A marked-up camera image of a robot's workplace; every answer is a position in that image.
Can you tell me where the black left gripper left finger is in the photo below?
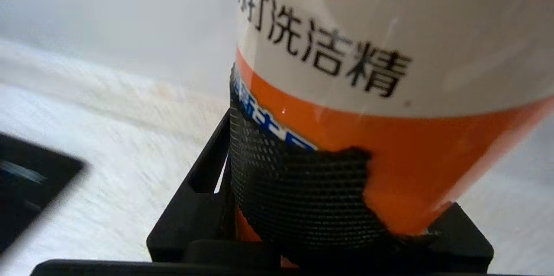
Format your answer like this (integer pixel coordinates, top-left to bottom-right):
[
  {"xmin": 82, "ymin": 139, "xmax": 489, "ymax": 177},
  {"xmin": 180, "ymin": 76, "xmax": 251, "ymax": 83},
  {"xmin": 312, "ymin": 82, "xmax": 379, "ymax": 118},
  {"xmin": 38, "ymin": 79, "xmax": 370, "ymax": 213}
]
[{"xmin": 146, "ymin": 64, "xmax": 429, "ymax": 268}]

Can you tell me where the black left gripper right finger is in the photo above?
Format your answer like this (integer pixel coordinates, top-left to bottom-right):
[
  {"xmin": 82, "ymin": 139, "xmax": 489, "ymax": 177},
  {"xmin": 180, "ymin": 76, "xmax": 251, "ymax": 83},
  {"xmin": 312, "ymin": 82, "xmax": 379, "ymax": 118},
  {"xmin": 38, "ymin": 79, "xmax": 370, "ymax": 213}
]
[{"xmin": 426, "ymin": 202, "xmax": 494, "ymax": 268}]

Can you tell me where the orange dish soap bottle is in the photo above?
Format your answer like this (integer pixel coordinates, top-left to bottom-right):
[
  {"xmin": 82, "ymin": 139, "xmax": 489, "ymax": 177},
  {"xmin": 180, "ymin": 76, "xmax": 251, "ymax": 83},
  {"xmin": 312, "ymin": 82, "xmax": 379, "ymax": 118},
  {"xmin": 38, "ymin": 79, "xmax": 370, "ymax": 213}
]
[{"xmin": 232, "ymin": 0, "xmax": 554, "ymax": 235}]

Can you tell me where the black induction cooktop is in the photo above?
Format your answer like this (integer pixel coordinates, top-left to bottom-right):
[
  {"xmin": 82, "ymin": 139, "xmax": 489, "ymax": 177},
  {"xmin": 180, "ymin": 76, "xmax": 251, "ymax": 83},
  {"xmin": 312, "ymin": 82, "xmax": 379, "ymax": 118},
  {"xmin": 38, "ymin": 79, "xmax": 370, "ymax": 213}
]
[{"xmin": 0, "ymin": 133, "xmax": 85, "ymax": 255}]

